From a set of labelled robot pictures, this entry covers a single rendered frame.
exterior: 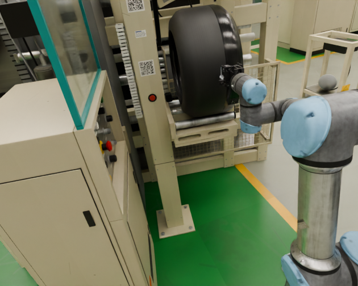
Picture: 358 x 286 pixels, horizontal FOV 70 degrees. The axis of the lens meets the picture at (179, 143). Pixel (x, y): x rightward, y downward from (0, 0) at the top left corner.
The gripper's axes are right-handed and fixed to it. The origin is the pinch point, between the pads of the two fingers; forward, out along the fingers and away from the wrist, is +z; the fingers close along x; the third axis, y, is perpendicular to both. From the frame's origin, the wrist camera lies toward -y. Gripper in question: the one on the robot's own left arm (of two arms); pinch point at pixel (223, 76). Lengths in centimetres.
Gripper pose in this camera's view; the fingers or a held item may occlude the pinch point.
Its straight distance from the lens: 120.0
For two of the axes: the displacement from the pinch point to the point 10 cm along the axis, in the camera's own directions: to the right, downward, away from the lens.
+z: -1.5, -4.4, 8.8
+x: -9.8, 1.8, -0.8
